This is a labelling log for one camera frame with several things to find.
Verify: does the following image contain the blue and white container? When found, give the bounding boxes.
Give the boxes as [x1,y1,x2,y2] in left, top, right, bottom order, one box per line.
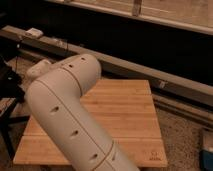
[199,129,213,171]

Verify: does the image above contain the long wooden beam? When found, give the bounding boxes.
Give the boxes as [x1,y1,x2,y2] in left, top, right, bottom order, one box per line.
[0,25,213,107]

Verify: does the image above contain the small white box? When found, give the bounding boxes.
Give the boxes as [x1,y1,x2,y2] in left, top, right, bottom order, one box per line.
[25,28,43,38]

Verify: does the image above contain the black stand with cables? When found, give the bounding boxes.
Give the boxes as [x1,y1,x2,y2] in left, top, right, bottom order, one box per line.
[0,56,29,159]

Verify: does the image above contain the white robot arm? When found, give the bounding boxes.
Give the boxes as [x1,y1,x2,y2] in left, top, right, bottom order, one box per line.
[26,54,139,171]

